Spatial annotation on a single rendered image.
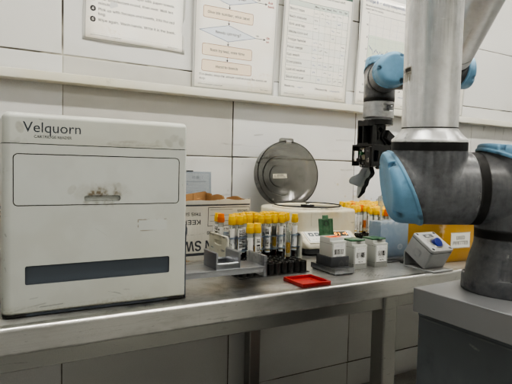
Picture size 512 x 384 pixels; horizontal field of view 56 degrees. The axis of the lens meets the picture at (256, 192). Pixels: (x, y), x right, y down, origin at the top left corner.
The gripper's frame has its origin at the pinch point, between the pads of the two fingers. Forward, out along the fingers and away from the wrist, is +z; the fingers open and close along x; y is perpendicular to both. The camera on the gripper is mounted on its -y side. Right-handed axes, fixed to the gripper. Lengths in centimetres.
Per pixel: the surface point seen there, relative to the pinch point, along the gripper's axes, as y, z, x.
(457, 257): -17.3, 14.0, 10.2
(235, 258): 46.3, 9.6, 8.1
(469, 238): -21.4, 9.5, 10.6
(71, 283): 76, 11, 10
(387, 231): -0.4, 7.5, 2.0
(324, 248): 21.2, 10.1, 3.7
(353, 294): 23.2, 17.4, 15.7
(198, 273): 55, 11, 9
